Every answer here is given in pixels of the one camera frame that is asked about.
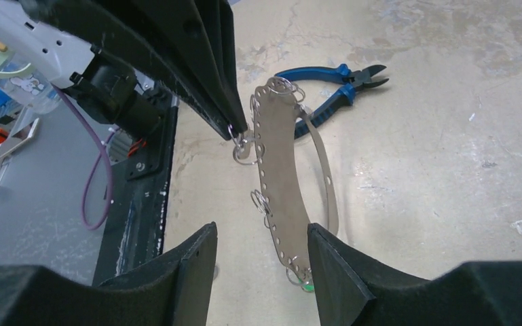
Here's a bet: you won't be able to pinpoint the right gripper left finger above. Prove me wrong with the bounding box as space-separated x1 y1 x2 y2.
0 222 218 325

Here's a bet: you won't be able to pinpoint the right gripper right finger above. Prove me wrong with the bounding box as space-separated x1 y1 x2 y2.
307 223 522 325

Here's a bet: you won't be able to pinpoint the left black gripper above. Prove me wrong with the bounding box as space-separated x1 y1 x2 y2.
22 0 248 140

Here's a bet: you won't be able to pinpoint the metal key organizer ring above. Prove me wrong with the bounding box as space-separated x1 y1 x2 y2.
228 75 340 293

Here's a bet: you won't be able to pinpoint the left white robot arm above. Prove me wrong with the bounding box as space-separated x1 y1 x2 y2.
0 1 248 140

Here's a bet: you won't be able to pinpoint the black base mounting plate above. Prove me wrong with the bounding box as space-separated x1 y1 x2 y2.
92 88 179 286

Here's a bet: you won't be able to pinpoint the clear plastic water bottle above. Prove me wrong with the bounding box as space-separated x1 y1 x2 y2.
0 41 62 115

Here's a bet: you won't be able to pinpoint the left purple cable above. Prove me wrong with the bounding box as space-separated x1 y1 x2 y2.
49 83 129 231

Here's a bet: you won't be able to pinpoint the blue handled pliers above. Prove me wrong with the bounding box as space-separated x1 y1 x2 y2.
275 63 389 128

